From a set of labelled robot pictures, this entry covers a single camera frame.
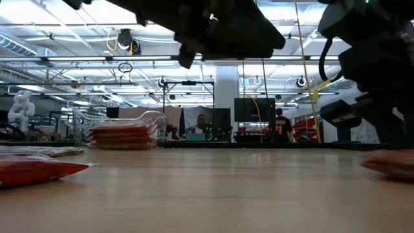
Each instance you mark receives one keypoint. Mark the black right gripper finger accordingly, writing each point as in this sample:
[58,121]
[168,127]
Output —
[389,129]
[410,129]

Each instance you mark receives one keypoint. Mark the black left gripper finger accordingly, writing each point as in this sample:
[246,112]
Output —
[242,32]

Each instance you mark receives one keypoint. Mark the clear plastic basket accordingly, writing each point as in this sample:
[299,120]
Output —
[81,123]

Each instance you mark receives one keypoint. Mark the white patterned curtain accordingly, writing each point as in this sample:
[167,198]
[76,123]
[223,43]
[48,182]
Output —
[365,136]

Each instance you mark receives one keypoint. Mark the grey ceiling air duct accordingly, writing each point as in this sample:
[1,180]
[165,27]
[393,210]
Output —
[19,48]

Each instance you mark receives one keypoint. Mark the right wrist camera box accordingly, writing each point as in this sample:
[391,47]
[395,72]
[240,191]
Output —
[339,113]

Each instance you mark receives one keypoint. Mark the black door panel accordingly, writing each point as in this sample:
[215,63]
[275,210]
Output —
[343,134]

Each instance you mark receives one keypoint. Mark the black aluminium table frame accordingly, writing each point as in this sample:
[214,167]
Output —
[226,145]

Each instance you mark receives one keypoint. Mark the black monitor screen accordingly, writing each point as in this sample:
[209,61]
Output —
[249,110]

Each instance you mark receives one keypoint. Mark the long ceiling light rail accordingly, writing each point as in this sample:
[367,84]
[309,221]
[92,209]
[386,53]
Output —
[81,58]

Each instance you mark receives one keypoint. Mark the teal box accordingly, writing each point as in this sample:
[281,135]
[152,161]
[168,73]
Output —
[195,137]

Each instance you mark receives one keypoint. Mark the black camera rig frame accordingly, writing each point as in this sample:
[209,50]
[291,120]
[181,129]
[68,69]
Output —
[188,83]

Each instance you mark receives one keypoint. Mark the grey cloth panel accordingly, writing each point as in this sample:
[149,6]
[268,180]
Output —
[191,111]

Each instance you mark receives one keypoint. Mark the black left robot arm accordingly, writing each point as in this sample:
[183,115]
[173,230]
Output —
[76,3]

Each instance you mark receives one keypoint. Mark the dark robot arm on stand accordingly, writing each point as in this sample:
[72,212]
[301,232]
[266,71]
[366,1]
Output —
[171,132]

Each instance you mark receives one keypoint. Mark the red bin rack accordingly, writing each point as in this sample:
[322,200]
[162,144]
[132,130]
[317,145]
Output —
[305,127]

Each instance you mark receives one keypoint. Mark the person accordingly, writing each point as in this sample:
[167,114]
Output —
[200,124]
[284,126]

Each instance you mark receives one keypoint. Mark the black robot with green lights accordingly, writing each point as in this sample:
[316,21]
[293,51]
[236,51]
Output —
[218,131]

